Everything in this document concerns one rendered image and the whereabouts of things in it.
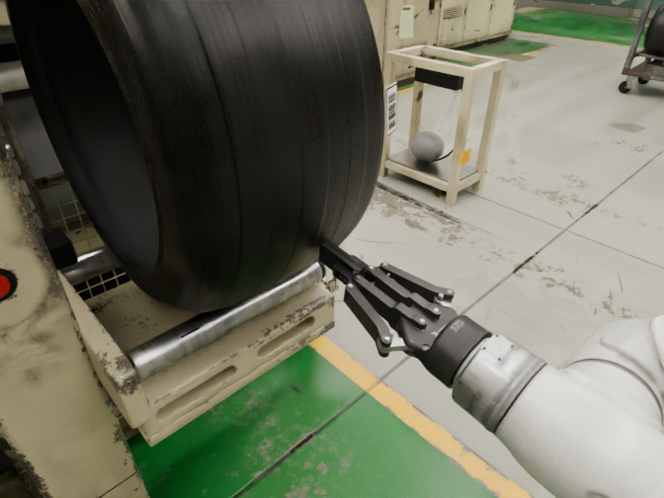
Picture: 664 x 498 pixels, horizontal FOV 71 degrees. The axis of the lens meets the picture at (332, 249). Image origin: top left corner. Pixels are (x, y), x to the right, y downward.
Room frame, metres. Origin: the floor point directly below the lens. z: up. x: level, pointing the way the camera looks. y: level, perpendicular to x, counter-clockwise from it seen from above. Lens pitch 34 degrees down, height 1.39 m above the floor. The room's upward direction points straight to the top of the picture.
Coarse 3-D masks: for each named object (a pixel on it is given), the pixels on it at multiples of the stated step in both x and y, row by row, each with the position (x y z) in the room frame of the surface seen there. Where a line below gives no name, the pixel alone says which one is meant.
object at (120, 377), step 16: (64, 288) 0.55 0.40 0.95; (80, 304) 0.51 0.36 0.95; (80, 320) 0.48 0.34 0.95; (96, 320) 0.48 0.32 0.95; (96, 336) 0.45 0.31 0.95; (112, 336) 0.46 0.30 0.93; (96, 352) 0.42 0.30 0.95; (112, 352) 0.42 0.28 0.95; (96, 368) 0.44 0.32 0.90; (112, 368) 0.39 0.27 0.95; (128, 368) 0.39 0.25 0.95; (112, 384) 0.39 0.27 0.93; (128, 384) 0.38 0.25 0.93; (128, 400) 0.38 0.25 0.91; (144, 400) 0.39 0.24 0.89; (128, 416) 0.37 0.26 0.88; (144, 416) 0.38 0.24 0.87
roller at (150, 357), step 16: (304, 272) 0.63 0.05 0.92; (320, 272) 0.64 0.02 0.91; (272, 288) 0.58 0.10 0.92; (288, 288) 0.60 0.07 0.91; (304, 288) 0.62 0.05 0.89; (240, 304) 0.54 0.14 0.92; (256, 304) 0.55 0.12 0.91; (272, 304) 0.57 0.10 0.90; (192, 320) 0.51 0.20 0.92; (208, 320) 0.51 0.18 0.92; (224, 320) 0.52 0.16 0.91; (240, 320) 0.53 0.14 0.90; (160, 336) 0.47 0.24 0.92; (176, 336) 0.48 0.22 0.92; (192, 336) 0.48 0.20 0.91; (208, 336) 0.49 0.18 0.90; (128, 352) 0.44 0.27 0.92; (144, 352) 0.44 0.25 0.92; (160, 352) 0.45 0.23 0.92; (176, 352) 0.46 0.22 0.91; (192, 352) 0.48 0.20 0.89; (144, 368) 0.43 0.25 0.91; (160, 368) 0.44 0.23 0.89
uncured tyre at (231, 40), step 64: (64, 0) 0.82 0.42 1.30; (128, 0) 0.45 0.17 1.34; (192, 0) 0.45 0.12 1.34; (256, 0) 0.48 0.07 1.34; (320, 0) 0.53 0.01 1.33; (64, 64) 0.83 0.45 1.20; (128, 64) 0.44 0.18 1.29; (192, 64) 0.42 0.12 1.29; (256, 64) 0.45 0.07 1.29; (320, 64) 0.50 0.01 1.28; (64, 128) 0.78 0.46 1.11; (128, 128) 0.87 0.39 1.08; (192, 128) 0.41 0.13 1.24; (256, 128) 0.43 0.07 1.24; (320, 128) 0.48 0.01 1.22; (128, 192) 0.79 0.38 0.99; (192, 192) 0.41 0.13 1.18; (256, 192) 0.42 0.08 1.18; (320, 192) 0.48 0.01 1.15; (128, 256) 0.59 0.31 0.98; (192, 256) 0.42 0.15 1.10; (256, 256) 0.43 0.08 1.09
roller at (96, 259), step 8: (104, 248) 0.69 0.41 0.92; (80, 256) 0.67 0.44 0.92; (88, 256) 0.67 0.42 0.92; (96, 256) 0.67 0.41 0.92; (104, 256) 0.68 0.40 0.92; (112, 256) 0.68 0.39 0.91; (80, 264) 0.65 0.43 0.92; (88, 264) 0.66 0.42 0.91; (96, 264) 0.66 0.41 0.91; (104, 264) 0.67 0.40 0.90; (112, 264) 0.68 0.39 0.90; (64, 272) 0.63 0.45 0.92; (72, 272) 0.64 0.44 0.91; (80, 272) 0.64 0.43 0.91; (88, 272) 0.65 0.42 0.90; (96, 272) 0.66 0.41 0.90; (104, 272) 0.67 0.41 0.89; (72, 280) 0.63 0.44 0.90; (80, 280) 0.64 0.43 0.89
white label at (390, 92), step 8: (384, 88) 0.56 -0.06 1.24; (392, 88) 0.58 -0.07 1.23; (384, 96) 0.56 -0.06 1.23; (392, 96) 0.58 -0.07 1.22; (384, 104) 0.56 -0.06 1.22; (392, 104) 0.58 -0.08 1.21; (384, 112) 0.56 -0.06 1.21; (392, 112) 0.58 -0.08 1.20; (384, 120) 0.56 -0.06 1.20; (392, 120) 0.58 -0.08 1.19; (384, 128) 0.56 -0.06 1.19; (392, 128) 0.58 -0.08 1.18
